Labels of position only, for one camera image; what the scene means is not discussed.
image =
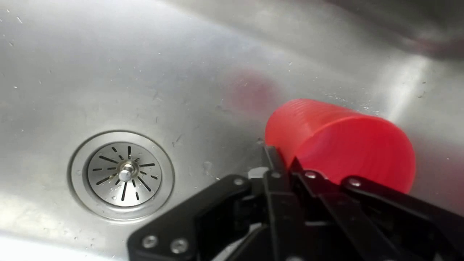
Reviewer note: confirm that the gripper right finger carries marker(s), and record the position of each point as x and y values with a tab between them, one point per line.
362	217

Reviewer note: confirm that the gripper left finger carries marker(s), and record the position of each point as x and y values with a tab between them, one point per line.
217	214

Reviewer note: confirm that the red plastic cup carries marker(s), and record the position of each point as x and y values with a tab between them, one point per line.
344	145

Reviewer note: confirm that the sink drain strainer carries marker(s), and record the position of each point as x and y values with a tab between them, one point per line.
121	175

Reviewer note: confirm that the stainless steel sink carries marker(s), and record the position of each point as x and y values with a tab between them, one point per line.
181	72

